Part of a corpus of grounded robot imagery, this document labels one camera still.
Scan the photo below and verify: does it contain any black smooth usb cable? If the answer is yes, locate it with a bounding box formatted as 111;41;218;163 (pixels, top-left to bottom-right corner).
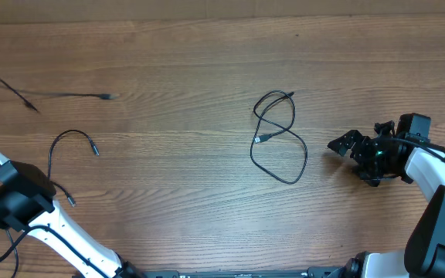
250;90;309;185

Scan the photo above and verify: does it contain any black braided usb cable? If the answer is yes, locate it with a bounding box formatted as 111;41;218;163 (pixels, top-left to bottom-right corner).
47;129;100;208

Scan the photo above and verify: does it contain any black thin usb cable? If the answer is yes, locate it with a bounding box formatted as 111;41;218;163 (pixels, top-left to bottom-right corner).
0;62;119;114

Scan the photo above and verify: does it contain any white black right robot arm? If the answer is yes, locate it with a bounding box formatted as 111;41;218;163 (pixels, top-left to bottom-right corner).
328;113;445;277

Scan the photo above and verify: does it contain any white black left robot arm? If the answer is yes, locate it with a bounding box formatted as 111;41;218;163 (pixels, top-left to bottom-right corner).
0;153;144;277

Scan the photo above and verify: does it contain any brown cardboard wall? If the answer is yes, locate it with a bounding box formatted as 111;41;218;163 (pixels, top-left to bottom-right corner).
0;0;445;24

